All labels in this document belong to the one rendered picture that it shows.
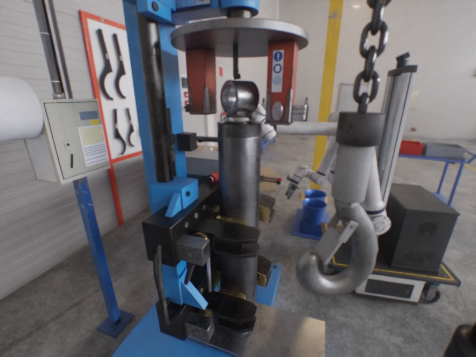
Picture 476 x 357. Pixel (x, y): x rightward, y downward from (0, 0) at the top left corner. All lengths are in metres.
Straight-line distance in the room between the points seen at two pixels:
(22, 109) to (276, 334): 1.79
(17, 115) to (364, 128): 1.23
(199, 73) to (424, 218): 1.77
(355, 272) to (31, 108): 1.26
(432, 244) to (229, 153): 1.70
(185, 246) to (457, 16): 12.57
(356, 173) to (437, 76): 12.30
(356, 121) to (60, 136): 1.31
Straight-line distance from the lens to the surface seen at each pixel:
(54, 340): 2.30
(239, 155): 1.04
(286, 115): 1.01
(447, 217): 2.15
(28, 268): 2.90
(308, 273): 0.28
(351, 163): 0.23
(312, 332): 1.83
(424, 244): 2.20
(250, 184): 1.10
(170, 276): 1.22
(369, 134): 0.22
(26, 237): 2.79
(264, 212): 1.31
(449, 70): 12.65
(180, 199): 1.10
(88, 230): 1.68
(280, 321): 1.84
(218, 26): 0.86
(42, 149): 1.43
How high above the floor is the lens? 1.58
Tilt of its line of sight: 20 degrees down
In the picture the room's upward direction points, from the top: straight up
